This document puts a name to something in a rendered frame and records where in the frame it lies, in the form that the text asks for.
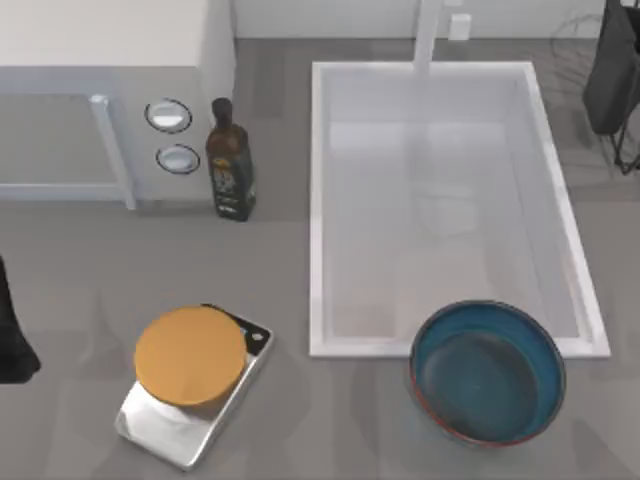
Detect large microwave knob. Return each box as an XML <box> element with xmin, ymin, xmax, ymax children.
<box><xmin>144</xmin><ymin>97</ymin><xmax>194</xmax><ymax>135</ymax></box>

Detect orange round lid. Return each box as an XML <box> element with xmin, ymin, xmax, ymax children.
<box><xmin>133</xmin><ymin>305</ymin><xmax>249</xmax><ymax>407</ymax></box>

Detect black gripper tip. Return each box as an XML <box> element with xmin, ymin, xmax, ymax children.
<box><xmin>0</xmin><ymin>256</ymin><xmax>42</xmax><ymax>385</ymax></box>

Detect white wall socket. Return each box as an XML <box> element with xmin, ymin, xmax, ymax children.
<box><xmin>449</xmin><ymin>13</ymin><xmax>472</xmax><ymax>42</ymax></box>

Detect small microwave knob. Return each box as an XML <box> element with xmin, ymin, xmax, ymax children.
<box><xmin>155</xmin><ymin>143</ymin><xmax>202</xmax><ymax>176</ymax></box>

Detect white sink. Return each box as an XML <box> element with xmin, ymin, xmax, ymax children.
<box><xmin>308</xmin><ymin>60</ymin><xmax>612</xmax><ymax>360</ymax></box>

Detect pale microwave oven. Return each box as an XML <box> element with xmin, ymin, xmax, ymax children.
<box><xmin>0</xmin><ymin>0</ymin><xmax>237</xmax><ymax>211</ymax></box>

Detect blue bowl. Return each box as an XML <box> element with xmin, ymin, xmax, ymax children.
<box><xmin>408</xmin><ymin>299</ymin><xmax>568</xmax><ymax>447</ymax></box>

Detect tall white tap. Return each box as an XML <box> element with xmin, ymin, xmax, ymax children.
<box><xmin>412</xmin><ymin>0</ymin><xmax>444</xmax><ymax>81</ymax></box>

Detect microwave oven door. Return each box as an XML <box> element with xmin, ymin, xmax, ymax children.
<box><xmin>0</xmin><ymin>92</ymin><xmax>138</xmax><ymax>211</ymax></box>

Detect dark glass bottle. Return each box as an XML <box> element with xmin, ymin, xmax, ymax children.
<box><xmin>205</xmin><ymin>97</ymin><xmax>257</xmax><ymax>223</ymax></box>

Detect silver kitchen scale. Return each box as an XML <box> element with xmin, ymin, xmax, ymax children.
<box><xmin>114</xmin><ymin>302</ymin><xmax>275</xmax><ymax>472</ymax></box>

